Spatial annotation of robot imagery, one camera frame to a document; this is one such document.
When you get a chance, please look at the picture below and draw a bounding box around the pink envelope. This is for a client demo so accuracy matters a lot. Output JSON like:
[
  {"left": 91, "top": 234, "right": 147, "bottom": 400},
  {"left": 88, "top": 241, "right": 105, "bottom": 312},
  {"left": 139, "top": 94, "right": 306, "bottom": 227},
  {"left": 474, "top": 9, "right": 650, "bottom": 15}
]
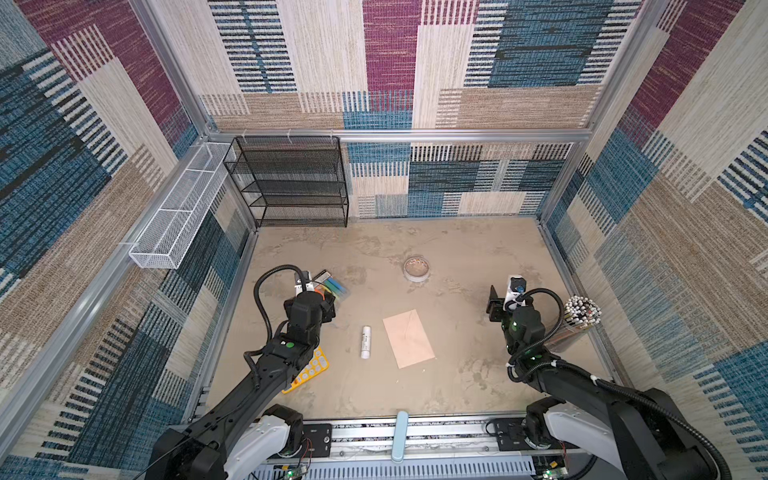
[{"left": 383, "top": 310, "right": 435, "bottom": 369}]

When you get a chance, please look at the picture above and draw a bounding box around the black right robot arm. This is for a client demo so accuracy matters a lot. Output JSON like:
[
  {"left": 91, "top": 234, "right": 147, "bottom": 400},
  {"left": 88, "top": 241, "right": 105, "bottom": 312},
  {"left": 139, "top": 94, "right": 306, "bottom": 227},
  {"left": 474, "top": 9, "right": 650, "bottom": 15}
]
[{"left": 486, "top": 276, "right": 732, "bottom": 479}]

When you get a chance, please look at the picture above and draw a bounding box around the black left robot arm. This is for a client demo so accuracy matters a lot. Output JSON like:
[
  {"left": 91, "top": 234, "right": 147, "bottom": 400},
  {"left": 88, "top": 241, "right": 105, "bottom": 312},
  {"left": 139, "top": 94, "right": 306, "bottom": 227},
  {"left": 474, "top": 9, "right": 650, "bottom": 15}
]
[{"left": 137, "top": 264, "right": 336, "bottom": 479}]

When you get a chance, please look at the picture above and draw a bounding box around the colourful marker pack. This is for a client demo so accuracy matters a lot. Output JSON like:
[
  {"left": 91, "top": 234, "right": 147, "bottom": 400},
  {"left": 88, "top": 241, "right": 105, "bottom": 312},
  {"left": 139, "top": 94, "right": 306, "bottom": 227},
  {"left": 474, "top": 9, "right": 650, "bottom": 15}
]
[{"left": 312, "top": 269, "right": 349, "bottom": 301}]

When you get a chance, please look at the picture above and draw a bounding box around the yellow calculator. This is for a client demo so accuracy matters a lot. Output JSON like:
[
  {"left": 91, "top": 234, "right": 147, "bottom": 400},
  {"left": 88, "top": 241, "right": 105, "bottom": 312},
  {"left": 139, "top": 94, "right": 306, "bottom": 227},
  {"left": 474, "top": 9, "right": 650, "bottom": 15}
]
[{"left": 282, "top": 347, "right": 329, "bottom": 394}]

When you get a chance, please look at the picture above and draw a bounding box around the pencil holder with pencils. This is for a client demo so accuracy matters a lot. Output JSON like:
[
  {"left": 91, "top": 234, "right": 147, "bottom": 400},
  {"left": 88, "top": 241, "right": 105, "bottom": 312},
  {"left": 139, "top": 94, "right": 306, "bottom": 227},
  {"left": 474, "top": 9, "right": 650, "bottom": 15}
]
[{"left": 546, "top": 295, "right": 602, "bottom": 353}]

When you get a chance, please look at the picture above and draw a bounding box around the white tape roll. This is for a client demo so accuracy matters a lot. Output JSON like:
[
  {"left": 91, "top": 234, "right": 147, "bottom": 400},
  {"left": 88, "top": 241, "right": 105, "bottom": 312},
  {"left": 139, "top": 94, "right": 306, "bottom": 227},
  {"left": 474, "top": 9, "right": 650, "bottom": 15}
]
[{"left": 403, "top": 255, "right": 430, "bottom": 283}]

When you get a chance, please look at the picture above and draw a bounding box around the black mesh shelf rack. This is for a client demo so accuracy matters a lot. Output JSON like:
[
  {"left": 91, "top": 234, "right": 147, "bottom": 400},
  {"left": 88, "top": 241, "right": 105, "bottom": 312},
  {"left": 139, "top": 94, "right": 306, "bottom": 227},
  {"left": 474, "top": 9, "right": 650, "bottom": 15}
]
[{"left": 223, "top": 136, "right": 350, "bottom": 228}]

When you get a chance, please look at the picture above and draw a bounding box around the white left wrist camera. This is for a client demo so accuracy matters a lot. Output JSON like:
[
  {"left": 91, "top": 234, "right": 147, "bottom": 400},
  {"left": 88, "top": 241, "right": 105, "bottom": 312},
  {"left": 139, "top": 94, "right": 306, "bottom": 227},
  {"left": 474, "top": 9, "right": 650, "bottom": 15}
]
[{"left": 294, "top": 271, "right": 315, "bottom": 295}]

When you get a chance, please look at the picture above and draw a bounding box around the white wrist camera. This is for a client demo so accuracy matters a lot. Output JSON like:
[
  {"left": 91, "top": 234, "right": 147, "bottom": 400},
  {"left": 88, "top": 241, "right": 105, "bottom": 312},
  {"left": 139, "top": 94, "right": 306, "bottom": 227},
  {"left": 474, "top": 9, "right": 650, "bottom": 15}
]
[
  {"left": 294, "top": 271, "right": 315, "bottom": 295},
  {"left": 503, "top": 275, "right": 527, "bottom": 312}
]

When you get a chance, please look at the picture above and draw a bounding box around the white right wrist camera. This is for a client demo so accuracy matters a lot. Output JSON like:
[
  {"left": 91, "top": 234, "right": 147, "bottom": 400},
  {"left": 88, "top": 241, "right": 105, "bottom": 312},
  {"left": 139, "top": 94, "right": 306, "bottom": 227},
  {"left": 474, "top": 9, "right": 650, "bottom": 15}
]
[{"left": 503, "top": 275, "right": 527, "bottom": 312}]

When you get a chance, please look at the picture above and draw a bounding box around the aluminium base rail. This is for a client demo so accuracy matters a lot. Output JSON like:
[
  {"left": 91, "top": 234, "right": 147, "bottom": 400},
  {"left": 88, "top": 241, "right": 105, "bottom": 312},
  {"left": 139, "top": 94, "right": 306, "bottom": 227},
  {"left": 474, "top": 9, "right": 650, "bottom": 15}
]
[{"left": 149, "top": 413, "right": 667, "bottom": 480}]

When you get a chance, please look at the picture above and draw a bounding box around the white wire basket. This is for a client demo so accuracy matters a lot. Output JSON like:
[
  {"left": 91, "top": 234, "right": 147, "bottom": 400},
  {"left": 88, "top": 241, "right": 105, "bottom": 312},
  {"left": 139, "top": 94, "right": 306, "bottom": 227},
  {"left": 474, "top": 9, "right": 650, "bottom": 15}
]
[{"left": 129, "top": 142, "right": 230, "bottom": 270}]

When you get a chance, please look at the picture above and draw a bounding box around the light blue handle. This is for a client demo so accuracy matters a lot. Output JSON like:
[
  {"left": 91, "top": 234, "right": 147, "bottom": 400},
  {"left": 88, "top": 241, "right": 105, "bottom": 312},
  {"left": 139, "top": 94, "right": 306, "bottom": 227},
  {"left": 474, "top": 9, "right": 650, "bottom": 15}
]
[{"left": 391, "top": 411, "right": 409, "bottom": 463}]

